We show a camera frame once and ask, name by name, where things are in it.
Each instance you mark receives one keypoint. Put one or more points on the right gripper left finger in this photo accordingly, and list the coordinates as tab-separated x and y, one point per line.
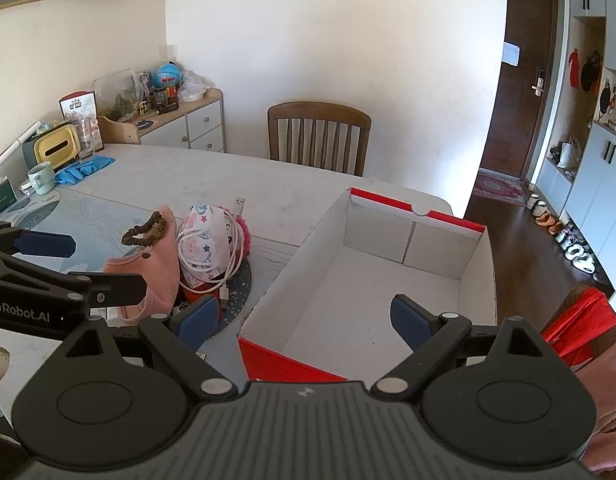
174	340

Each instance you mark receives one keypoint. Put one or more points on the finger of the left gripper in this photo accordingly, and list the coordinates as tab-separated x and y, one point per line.
14	241
109	290

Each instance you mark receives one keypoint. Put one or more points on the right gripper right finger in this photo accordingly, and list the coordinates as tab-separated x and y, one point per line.
434	341

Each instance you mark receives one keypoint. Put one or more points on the red knotted cloth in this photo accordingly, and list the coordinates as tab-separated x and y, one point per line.
193	294

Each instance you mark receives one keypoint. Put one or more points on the pink fleece pouch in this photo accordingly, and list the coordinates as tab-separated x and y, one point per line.
158	264

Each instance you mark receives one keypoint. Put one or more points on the brown hair scrunchie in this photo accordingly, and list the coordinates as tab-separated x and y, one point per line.
146	234

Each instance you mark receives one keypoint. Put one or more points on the red white cardboard box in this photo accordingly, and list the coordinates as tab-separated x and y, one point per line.
326	318

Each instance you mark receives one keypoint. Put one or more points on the pink plush toy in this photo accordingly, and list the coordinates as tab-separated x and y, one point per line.
244	237

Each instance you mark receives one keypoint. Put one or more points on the mint green mug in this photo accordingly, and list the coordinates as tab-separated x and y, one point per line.
42	178

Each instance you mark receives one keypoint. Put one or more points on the blue rubber gloves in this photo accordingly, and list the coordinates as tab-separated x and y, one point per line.
78	171

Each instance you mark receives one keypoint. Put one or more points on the yellow tissue box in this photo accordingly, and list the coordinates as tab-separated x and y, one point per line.
58	146

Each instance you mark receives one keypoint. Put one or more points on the red cloth on chair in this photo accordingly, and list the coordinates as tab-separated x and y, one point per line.
580	322

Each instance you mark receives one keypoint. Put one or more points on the near wooden chair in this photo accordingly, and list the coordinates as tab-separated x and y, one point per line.
583	304

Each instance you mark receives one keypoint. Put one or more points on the wooden chair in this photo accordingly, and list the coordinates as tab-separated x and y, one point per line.
320	135
583	304

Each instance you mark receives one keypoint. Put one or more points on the red patterned doormat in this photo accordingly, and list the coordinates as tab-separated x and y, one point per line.
501	187

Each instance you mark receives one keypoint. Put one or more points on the row of shoes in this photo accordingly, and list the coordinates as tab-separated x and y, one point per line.
574	247

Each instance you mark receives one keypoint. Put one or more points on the pink scarf on chair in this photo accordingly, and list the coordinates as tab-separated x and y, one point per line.
599	377

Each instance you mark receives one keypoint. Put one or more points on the white drawer cabinet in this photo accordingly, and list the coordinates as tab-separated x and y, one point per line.
197	125

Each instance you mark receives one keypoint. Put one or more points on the blue globe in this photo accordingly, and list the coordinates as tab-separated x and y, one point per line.
167	76

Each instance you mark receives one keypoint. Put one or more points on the wooden chair far side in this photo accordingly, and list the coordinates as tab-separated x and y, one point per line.
320	135

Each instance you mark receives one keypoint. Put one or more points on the dark wooden door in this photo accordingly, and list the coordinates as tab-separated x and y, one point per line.
524	81

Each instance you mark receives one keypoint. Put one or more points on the white wall cabinets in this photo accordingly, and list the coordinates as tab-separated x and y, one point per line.
578	174

